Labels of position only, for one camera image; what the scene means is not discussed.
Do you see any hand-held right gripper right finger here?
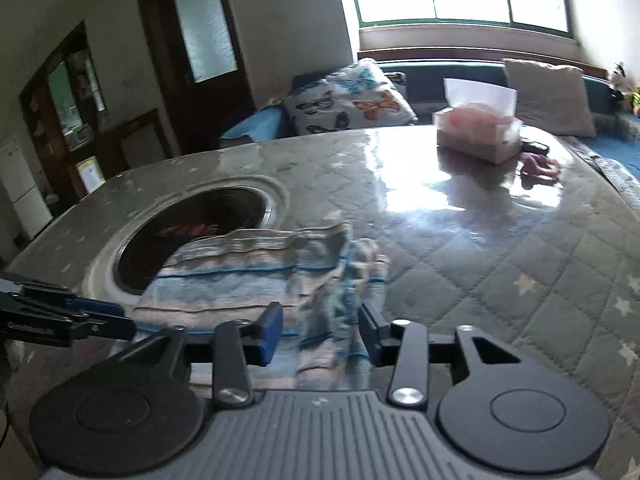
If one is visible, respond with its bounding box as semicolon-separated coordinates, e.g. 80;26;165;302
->
359;302;523;407

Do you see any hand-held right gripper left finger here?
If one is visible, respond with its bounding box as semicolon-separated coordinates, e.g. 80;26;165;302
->
105;302;285;408

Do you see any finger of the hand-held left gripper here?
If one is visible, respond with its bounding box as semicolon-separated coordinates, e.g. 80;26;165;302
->
0;272;126;317
0;310;137;348

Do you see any striped blue beige sweater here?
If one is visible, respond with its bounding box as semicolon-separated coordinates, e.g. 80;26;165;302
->
132;222;391;391

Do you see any round black built-in cooktop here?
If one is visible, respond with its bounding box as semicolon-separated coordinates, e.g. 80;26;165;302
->
82;176;291;306

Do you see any white refrigerator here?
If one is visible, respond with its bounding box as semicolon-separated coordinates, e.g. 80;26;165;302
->
0;135;53;241

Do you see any dark wooden sideboard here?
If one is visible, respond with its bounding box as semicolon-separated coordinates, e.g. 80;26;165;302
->
97;107;173;181

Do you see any dark wooden display cabinet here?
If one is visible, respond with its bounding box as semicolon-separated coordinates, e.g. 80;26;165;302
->
19;22;108;201

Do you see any clear tissue box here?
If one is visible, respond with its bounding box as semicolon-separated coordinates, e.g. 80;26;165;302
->
432;77;523;165

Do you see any butterfly print pillow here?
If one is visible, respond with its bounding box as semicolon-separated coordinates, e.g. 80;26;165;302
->
282;58;418;136

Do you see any small pink cloth item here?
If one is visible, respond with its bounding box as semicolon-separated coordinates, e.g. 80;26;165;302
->
520;152;561;181

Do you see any teal corner sofa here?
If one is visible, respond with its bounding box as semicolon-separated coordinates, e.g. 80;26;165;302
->
220;60;640;181

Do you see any grey square pillow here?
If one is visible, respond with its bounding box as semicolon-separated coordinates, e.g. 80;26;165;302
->
502;57;598;138

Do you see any dark wooden glass door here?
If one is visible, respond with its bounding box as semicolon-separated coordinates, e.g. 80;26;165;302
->
135;0;256;153

